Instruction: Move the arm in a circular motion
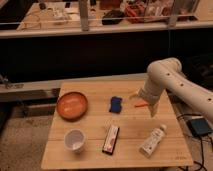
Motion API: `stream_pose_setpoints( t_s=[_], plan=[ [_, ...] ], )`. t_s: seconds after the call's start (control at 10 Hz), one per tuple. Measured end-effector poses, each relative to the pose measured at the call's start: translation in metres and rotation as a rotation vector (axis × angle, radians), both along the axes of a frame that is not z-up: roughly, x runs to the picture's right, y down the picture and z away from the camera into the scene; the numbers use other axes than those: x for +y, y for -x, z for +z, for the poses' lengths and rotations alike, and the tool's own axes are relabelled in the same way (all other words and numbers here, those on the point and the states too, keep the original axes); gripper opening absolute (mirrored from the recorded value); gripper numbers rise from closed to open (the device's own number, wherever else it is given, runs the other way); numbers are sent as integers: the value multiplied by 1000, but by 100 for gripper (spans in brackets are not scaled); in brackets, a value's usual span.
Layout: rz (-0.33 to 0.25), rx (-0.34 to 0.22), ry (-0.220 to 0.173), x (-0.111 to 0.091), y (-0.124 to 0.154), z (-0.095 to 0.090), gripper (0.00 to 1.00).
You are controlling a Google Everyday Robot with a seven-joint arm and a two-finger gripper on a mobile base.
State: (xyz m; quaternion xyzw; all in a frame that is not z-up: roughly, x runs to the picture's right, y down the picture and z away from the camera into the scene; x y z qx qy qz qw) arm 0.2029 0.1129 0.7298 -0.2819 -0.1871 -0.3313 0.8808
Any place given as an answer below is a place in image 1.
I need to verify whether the red cluttered item on shelf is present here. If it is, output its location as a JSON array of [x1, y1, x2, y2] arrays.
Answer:
[[125, 4, 145, 23]]

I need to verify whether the orange carrot toy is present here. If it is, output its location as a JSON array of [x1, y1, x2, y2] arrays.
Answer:
[[134, 103, 149, 108]]

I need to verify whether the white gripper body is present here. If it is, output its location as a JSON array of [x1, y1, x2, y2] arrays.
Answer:
[[138, 88, 162, 104]]

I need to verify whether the orange wooden bowl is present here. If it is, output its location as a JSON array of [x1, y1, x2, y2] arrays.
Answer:
[[56, 92, 88, 120]]

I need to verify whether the black cap on shelf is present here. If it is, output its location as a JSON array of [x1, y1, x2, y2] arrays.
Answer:
[[102, 10, 124, 25]]

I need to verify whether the metal rail beam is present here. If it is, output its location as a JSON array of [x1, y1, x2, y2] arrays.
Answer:
[[0, 73, 147, 102]]

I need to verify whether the black foot pedal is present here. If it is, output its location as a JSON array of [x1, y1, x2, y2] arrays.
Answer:
[[187, 118, 213, 137]]

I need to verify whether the white paper cup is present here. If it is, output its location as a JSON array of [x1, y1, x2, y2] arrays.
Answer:
[[64, 129, 85, 154]]

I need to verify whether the blue sponge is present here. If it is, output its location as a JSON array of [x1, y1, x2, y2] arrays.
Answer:
[[109, 96, 122, 113]]

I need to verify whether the black cable on floor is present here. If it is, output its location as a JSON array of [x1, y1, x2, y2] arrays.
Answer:
[[178, 113, 213, 171]]

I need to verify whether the black rectangular candy box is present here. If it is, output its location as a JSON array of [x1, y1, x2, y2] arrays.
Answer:
[[102, 125, 120, 155]]

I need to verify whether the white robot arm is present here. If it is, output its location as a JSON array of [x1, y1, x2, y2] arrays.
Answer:
[[131, 58, 213, 123]]

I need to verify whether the white tube with cap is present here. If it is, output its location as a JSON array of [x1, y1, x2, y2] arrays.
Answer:
[[139, 124, 167, 157]]

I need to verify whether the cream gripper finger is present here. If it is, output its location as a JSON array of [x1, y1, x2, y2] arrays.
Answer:
[[149, 103, 158, 117], [129, 94, 140, 99]]

